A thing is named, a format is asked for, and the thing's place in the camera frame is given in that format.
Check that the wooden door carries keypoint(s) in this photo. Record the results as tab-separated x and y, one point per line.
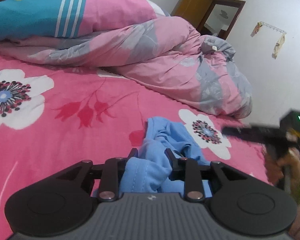
192	10

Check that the pink grey quilt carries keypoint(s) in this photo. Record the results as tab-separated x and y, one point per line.
166	55

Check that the dark framed wall mirror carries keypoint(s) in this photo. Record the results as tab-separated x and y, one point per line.
220	18

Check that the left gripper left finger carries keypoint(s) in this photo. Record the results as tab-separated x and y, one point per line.
112	172

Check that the teal pink striped pillow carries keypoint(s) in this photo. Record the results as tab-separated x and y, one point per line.
21	19

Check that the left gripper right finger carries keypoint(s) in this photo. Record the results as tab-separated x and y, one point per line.
188	171

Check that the pink floral bed blanket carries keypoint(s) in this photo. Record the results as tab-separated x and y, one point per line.
59	116

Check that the operator right hand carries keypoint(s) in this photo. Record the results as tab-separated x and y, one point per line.
274	168

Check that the light blue t-shirt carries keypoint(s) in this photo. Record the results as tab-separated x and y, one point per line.
148	173

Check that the wall hook rack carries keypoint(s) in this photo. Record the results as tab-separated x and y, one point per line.
270	33

